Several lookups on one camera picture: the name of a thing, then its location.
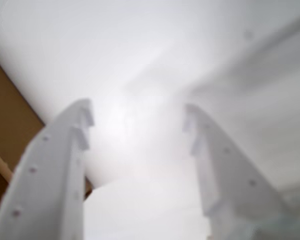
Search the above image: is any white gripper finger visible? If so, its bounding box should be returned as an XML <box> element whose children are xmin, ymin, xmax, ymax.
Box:
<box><xmin>0</xmin><ymin>98</ymin><xmax>95</xmax><ymax>240</ymax></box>
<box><xmin>181</xmin><ymin>102</ymin><xmax>293</xmax><ymax>240</ymax></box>

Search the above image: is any brown cardboard box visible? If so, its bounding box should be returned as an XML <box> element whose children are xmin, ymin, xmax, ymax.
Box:
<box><xmin>0</xmin><ymin>49</ymin><xmax>93</xmax><ymax>201</ymax></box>

